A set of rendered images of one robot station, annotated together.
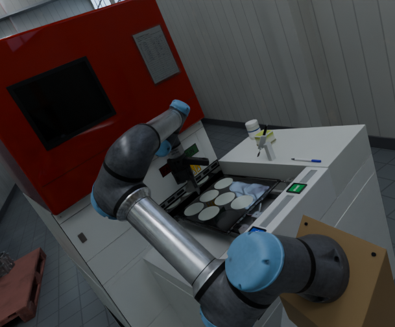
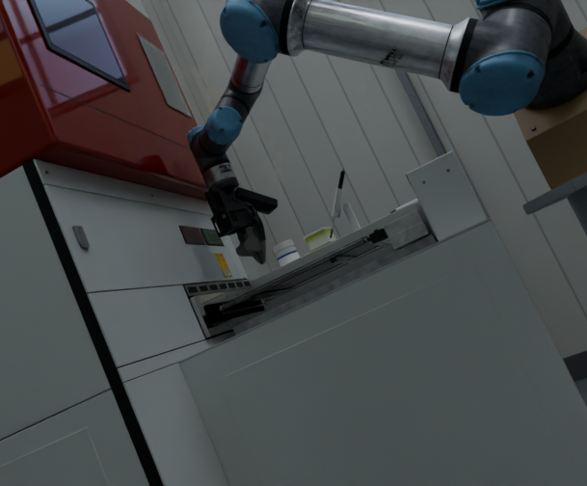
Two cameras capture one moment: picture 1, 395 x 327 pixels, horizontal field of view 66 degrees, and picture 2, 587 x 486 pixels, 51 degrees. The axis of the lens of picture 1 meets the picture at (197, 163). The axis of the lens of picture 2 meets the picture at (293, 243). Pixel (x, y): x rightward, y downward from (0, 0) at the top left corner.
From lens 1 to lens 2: 1.31 m
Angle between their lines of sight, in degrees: 52
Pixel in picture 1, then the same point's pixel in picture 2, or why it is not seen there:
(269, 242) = not seen: outside the picture
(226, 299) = (507, 19)
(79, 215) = (75, 197)
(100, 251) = (110, 289)
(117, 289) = (146, 399)
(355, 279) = not seen: outside the picture
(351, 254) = not seen: hidden behind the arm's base
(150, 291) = (202, 454)
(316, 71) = not seen: hidden behind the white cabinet
